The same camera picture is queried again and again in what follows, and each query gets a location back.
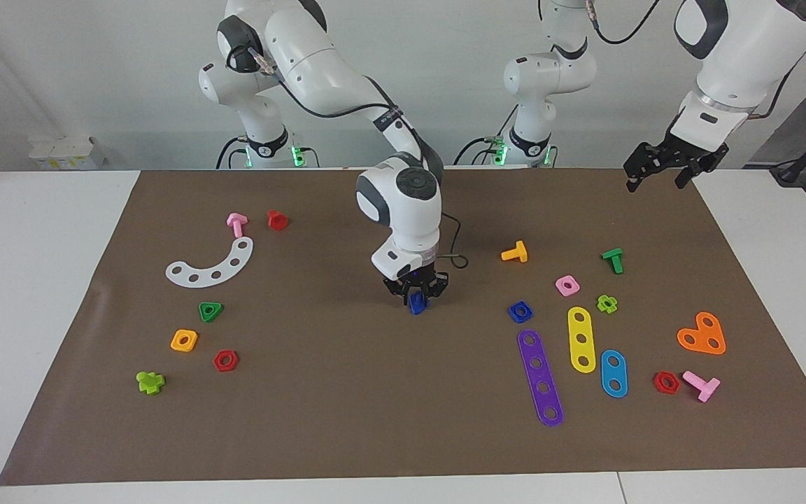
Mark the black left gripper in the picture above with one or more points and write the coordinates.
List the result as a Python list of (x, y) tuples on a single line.
[(679, 157)]

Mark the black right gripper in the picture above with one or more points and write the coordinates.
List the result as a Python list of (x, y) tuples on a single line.
[(417, 280)]

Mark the blue plastic bolt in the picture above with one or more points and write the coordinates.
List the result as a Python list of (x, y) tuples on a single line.
[(417, 306)]

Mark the blue square plastic nut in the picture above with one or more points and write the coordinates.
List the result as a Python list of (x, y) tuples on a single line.
[(513, 313)]

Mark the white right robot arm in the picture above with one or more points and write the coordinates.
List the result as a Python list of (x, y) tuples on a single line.
[(403, 210)]

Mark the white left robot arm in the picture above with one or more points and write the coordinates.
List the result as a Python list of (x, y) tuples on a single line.
[(746, 56)]

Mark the green plastic bolt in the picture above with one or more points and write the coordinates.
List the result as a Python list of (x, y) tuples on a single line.
[(613, 257)]

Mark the orange plastic bolt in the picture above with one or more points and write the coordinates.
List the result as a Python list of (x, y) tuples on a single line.
[(518, 253)]

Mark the brown table mat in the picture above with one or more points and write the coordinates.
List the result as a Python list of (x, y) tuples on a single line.
[(375, 406)]

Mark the lime green cross nut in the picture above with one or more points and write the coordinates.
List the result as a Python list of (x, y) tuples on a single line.
[(613, 304)]

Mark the pink square plastic nut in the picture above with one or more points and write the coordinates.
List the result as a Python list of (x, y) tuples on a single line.
[(561, 289)]

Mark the purple four-hole plate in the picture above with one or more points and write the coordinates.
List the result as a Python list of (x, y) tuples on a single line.
[(540, 376)]

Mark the red plastic bolt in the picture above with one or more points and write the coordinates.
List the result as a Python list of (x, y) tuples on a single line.
[(276, 221)]

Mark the orange three-hole corner plate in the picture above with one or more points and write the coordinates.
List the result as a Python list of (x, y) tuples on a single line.
[(701, 336)]

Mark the yellow three-hole plate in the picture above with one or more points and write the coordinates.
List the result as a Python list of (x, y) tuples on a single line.
[(581, 329)]

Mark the white curved five-hole plate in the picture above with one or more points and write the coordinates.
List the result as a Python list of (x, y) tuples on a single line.
[(227, 269)]

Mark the pink plastic bolt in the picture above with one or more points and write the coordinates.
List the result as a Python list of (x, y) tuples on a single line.
[(705, 388), (237, 225)]

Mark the blue two-hole plate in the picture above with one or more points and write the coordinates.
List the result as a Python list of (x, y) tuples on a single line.
[(613, 373)]

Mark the red hexagon plastic nut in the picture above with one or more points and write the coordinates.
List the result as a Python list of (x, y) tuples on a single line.
[(217, 361), (658, 383)]

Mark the green triangle plastic nut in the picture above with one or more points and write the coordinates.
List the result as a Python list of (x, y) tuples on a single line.
[(203, 308)]

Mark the orange square plastic nut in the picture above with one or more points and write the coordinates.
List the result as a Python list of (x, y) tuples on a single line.
[(192, 334)]

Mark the lime green cross-head bolt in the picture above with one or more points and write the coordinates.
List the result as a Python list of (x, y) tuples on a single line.
[(149, 383)]

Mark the white cardboard box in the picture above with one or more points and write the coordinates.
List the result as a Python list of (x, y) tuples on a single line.
[(67, 154)]

